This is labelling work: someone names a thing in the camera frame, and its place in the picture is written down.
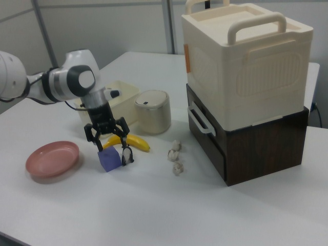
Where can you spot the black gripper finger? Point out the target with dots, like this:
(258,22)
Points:
(92,134)
(123,128)

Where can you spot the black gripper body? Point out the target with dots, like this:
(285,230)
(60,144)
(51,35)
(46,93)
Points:
(101,119)

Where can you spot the purple cube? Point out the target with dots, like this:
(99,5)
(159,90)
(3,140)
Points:
(109,160)

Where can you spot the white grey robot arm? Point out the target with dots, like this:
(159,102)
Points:
(69,79)

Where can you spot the pink plate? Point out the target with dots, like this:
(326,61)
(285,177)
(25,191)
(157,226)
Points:
(51,159)

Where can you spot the yellow toy banana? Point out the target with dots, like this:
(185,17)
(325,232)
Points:
(137,142)

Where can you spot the cream open storage bin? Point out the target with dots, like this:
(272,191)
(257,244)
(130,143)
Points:
(125,100)

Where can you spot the small cream trash can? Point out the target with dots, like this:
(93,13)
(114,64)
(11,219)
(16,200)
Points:
(153,112)

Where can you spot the cream toy fridge box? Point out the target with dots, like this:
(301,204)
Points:
(246,69)

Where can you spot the dark brown wooden drawer box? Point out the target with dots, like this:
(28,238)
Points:
(258,151)

